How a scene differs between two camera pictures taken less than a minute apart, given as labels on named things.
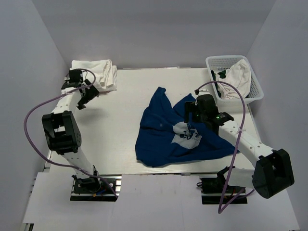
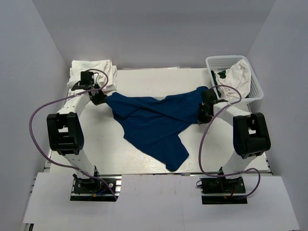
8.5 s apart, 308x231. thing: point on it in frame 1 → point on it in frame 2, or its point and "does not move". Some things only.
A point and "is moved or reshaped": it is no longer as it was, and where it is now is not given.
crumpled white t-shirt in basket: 239,76 does not move
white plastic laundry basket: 214,62 does not move
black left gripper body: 90,94 → 99,96
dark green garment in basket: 222,75 does not move
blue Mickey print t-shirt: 164,138 is moved or reshaped
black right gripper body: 199,116 → 203,116
